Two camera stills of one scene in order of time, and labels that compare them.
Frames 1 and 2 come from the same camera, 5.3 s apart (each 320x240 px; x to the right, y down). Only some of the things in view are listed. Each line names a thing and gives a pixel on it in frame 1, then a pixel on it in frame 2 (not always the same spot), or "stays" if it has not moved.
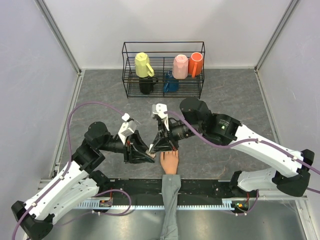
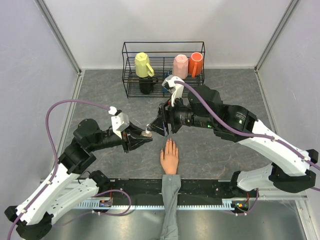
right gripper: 161,142 → 166,113
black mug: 146,84 stays
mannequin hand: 169,160 stays
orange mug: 195,64 stays
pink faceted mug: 180,67 stays
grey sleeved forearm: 171,186 stays
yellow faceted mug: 142,68 stays
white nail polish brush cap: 151,145 → 147,131
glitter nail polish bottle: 152,155 → 146,135
